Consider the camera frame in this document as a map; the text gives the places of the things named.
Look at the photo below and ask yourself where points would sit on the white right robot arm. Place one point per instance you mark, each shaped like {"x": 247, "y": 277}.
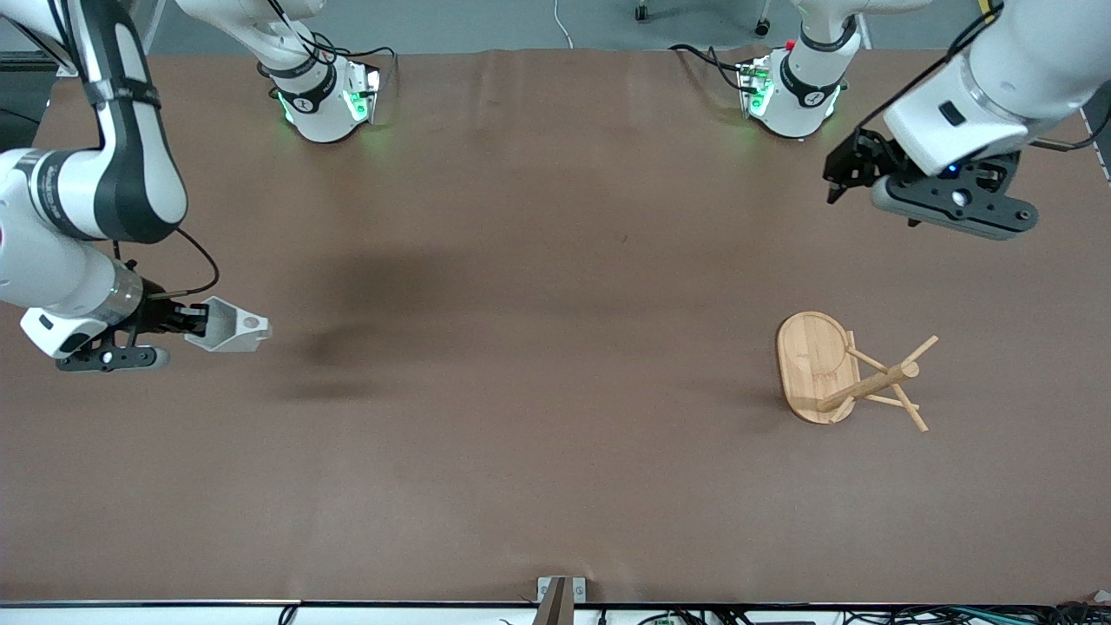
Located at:
{"x": 130, "y": 174}

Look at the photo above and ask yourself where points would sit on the white faceted cup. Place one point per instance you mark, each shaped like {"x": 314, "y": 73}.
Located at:
{"x": 234, "y": 334}

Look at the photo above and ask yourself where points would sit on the brown table cover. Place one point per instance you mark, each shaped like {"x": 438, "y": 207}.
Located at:
{"x": 555, "y": 391}

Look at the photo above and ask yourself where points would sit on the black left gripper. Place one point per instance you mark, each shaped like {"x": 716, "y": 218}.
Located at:
{"x": 871, "y": 156}

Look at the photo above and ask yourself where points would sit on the wooden cup rack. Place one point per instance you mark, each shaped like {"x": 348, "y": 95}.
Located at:
{"x": 811, "y": 365}

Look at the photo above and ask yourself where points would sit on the grey metal camera bracket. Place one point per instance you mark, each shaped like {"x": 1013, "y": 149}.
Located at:
{"x": 555, "y": 599}

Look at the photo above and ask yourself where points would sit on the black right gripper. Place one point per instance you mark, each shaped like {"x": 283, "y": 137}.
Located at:
{"x": 161, "y": 314}

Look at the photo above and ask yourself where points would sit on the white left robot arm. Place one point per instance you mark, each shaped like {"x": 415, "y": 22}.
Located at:
{"x": 998, "y": 87}

